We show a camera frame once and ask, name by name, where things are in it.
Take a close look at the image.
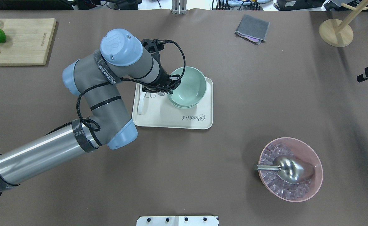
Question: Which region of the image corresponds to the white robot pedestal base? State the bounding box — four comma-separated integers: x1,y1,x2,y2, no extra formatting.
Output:
136,215,220,226

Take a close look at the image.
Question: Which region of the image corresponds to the wooden mug tree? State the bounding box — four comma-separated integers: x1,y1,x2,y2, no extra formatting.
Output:
319,0,368,47

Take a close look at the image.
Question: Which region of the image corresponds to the pink bowl with ice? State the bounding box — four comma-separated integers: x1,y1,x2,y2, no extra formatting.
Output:
257,137,324,202

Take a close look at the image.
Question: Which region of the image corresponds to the white ceramic spoon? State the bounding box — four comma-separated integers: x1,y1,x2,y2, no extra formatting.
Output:
137,91,147,115

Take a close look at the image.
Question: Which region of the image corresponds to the green bowl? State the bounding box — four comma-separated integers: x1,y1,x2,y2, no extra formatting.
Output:
170,100,199,109
168,66,207,104

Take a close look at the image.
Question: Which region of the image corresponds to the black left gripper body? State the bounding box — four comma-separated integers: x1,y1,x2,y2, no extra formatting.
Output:
142,66,182,94

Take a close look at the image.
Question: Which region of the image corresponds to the aluminium frame post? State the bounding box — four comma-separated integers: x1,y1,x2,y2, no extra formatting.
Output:
171,0,188,15

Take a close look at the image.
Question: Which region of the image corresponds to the metal ice scoop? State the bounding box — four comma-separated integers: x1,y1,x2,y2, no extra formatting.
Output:
253,155,315,184

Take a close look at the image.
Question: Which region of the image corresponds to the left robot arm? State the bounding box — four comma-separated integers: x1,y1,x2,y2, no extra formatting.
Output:
0,29,182,193

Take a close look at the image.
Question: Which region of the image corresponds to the cream rabbit serving tray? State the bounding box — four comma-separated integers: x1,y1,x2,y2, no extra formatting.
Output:
132,78,213,130

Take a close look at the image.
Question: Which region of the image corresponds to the wooden cutting board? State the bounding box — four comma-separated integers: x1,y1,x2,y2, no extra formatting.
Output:
0,18,56,66

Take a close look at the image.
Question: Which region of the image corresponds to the grey folded cloth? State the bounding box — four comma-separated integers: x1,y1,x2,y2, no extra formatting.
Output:
234,15,270,45

